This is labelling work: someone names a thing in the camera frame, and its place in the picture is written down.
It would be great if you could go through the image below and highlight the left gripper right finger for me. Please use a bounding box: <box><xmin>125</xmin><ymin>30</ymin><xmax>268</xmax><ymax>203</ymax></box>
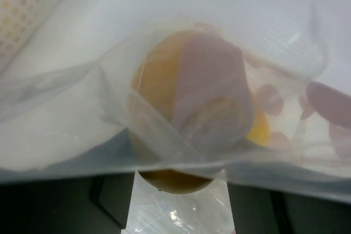
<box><xmin>228</xmin><ymin>183</ymin><xmax>350</xmax><ymax>233</ymax></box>

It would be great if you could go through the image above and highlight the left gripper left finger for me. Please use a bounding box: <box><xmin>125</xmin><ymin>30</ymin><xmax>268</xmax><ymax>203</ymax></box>
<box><xmin>1</xmin><ymin>173</ymin><xmax>134</xmax><ymax>233</ymax></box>

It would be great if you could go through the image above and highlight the orange fake fruit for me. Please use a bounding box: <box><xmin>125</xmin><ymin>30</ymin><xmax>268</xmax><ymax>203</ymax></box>
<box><xmin>128</xmin><ymin>30</ymin><xmax>247</xmax><ymax>195</ymax></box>

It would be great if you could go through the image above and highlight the clear zip top bag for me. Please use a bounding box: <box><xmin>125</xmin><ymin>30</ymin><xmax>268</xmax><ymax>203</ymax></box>
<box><xmin>0</xmin><ymin>9</ymin><xmax>351</xmax><ymax>234</ymax></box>

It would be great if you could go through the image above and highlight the yellow fake banana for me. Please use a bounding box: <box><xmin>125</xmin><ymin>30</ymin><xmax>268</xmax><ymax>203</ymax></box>
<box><xmin>246</xmin><ymin>103</ymin><xmax>270</xmax><ymax>146</ymax></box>

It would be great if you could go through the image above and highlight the clear plastic perforated bin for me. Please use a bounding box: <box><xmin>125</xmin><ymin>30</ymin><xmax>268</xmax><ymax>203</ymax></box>
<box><xmin>1</xmin><ymin>0</ymin><xmax>60</xmax><ymax>69</ymax></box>

